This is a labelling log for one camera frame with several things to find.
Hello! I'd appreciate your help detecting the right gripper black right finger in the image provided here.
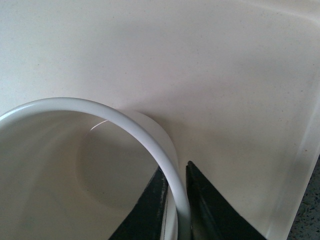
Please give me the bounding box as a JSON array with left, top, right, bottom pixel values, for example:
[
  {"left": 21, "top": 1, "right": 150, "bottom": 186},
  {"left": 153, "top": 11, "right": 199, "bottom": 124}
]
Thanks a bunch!
[{"left": 186, "top": 161, "right": 265, "bottom": 240}]

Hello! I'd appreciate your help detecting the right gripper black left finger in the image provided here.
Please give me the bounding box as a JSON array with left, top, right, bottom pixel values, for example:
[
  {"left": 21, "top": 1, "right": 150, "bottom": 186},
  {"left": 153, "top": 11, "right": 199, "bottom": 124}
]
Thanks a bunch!
[{"left": 110, "top": 167, "right": 168, "bottom": 240}]

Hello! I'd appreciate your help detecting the white mug with black handle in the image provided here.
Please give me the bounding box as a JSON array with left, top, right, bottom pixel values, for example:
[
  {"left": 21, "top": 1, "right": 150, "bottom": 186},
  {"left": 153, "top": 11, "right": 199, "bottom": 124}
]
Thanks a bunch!
[{"left": 0, "top": 97, "right": 192, "bottom": 240}]

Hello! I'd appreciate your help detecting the pink rectangular tray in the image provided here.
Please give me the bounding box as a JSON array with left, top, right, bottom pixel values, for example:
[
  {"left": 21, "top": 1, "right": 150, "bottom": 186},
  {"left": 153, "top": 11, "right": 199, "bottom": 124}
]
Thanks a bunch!
[{"left": 0, "top": 0, "right": 320, "bottom": 240}]

